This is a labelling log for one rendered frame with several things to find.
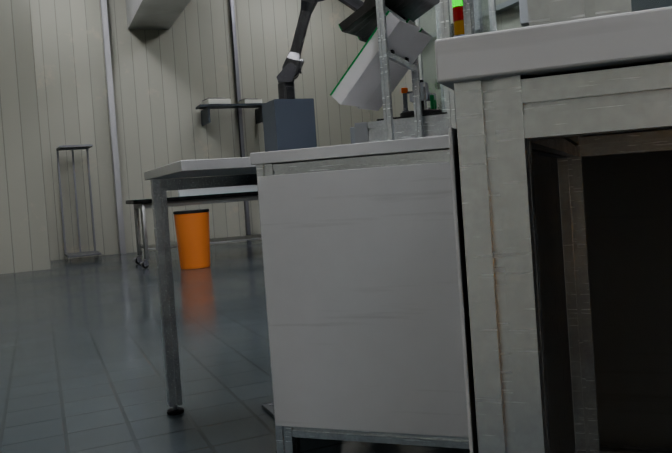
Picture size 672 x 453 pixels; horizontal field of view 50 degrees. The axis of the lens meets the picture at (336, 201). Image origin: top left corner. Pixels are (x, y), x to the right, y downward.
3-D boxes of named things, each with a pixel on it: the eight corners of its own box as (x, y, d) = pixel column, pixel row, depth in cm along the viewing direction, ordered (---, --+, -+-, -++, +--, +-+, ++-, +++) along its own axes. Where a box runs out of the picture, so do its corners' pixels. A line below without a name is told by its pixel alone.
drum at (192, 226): (182, 271, 728) (177, 211, 726) (173, 268, 761) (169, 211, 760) (217, 266, 744) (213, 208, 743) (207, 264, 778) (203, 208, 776)
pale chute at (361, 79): (340, 104, 198) (329, 94, 200) (363, 107, 209) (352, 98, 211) (399, 20, 187) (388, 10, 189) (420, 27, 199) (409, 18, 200)
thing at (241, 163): (144, 180, 253) (144, 172, 253) (372, 166, 288) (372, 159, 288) (181, 171, 188) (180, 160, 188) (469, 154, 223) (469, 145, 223)
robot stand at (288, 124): (265, 162, 246) (261, 104, 246) (303, 160, 252) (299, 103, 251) (278, 160, 233) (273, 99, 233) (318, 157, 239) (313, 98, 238)
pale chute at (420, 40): (358, 108, 212) (348, 99, 214) (378, 111, 223) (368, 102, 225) (414, 30, 201) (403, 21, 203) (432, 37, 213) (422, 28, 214)
